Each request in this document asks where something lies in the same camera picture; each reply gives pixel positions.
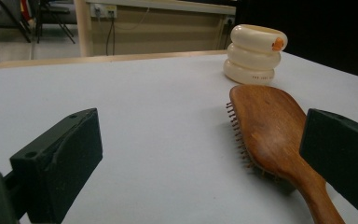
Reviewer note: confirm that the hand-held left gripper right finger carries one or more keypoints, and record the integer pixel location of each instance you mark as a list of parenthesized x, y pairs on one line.
[(341, 149)]

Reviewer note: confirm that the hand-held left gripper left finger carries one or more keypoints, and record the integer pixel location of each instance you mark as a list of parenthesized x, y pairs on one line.
[(65, 155)]

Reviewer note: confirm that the wooden hairbrush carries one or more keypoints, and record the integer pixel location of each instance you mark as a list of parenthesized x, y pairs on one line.
[(268, 127)]

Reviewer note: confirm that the cream ringed duck holder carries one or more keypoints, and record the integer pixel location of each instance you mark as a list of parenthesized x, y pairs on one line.
[(250, 59)]

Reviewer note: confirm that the black metal stand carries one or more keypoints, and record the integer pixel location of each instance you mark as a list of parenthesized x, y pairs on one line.
[(63, 29), (18, 26)]

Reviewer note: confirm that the beige desk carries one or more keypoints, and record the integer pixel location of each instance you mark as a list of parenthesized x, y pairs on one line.
[(174, 34)]

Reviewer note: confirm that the small white socket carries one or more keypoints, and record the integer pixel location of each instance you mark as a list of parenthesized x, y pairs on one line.
[(229, 20)]

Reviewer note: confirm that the white wall socket strip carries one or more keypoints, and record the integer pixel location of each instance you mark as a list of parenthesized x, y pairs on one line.
[(103, 10)]

